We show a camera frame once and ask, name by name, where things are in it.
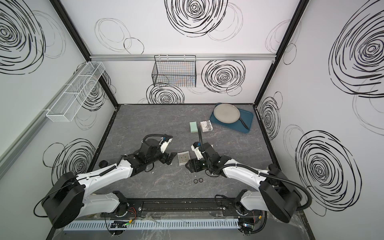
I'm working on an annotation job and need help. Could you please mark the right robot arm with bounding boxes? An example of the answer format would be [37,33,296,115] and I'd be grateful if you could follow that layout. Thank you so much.
[186,142,312,223]

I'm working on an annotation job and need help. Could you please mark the black wire basket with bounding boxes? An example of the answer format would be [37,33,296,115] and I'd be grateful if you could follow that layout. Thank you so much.
[151,55,197,88]

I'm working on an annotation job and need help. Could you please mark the white wire shelf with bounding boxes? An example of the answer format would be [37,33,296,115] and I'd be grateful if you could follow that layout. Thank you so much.
[46,62,106,122]

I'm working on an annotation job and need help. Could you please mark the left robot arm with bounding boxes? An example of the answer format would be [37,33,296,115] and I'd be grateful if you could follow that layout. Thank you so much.
[41,134,176,229]

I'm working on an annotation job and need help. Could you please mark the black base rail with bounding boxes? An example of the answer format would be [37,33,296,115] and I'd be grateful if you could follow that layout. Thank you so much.
[123,195,264,219]

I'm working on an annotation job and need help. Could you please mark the teal tray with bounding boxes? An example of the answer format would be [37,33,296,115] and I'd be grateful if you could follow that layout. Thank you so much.
[210,103,253,134]

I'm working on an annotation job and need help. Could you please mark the mint green jewelry box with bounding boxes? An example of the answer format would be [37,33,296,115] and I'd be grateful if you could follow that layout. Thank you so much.
[189,122,199,133]

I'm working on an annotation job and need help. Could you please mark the grey round pan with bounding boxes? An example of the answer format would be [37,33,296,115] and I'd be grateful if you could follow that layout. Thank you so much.
[213,104,250,130]

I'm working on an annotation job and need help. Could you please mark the white slotted cable duct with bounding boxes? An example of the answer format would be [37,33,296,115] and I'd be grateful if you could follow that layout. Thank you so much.
[64,219,240,231]

